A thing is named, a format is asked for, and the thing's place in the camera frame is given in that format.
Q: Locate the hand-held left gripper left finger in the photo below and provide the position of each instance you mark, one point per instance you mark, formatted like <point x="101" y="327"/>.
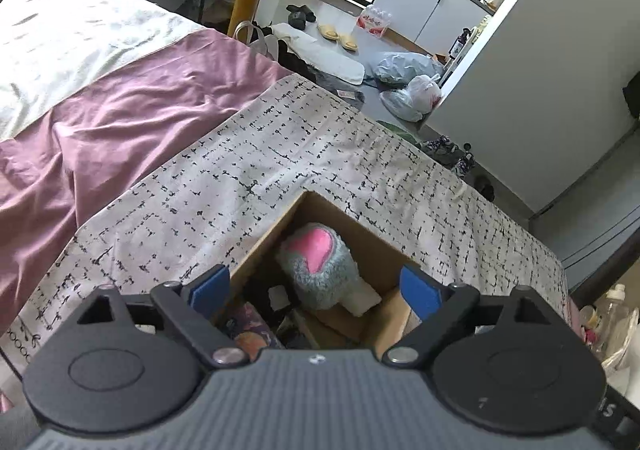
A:
<point x="207" y="291"/>

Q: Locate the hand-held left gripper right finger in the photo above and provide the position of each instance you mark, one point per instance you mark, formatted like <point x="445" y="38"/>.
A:
<point x="419" y="291"/>

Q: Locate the blue tissue pack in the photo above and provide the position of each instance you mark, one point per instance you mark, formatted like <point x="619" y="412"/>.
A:
<point x="250" y="332"/>

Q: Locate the brown cardboard box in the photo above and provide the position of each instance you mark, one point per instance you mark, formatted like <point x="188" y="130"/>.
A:
<point x="350" y="240"/>

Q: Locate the grey pink plush toy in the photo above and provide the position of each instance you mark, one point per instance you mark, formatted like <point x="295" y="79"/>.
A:
<point x="320" y="270"/>

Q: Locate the cream plastic bag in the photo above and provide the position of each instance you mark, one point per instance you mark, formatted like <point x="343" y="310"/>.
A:
<point x="625" y="355"/>

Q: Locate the clear plastic bottle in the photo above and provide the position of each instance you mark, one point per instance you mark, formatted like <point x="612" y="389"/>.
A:
<point x="617" y="315"/>

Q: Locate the white black patterned bedspread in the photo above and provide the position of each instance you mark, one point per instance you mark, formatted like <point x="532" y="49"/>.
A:
<point x="380" y="170"/>

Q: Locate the grey sneaker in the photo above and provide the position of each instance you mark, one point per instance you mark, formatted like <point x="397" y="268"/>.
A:
<point x="442" y="150"/>

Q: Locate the clear grey plastic bag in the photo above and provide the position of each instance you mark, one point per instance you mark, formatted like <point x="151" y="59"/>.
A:
<point x="400" y="104"/>

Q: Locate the white plastic bag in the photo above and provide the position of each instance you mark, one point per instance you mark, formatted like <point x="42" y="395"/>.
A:
<point x="426" y="91"/>

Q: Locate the blue-grey plastic bag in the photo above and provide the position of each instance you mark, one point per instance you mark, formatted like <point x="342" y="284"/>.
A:
<point x="405" y="68"/>

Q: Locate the black spray bottle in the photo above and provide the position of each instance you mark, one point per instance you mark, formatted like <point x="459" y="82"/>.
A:
<point x="456" y="46"/>

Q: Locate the white tote bag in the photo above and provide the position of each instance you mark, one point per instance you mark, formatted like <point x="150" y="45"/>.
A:
<point x="260" y="43"/>

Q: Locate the white floor towel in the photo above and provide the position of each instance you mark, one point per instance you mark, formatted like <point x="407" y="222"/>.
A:
<point x="325" y="55"/>

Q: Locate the yellow slipper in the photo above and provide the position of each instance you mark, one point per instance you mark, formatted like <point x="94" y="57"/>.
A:
<point x="330" y="32"/>
<point x="349" y="43"/>

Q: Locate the pack of water bottles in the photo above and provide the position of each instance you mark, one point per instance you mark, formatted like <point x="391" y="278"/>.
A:
<point x="374" y="21"/>

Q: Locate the white kitchen cabinet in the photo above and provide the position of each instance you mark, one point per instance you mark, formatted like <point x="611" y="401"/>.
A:
<point x="425" y="5"/>

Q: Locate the white blanket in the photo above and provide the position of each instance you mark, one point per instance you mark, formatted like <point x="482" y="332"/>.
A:
<point x="70" y="40"/>

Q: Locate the black slipper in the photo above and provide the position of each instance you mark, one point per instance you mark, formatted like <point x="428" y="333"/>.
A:
<point x="297" y="19"/>
<point x="302" y="10"/>

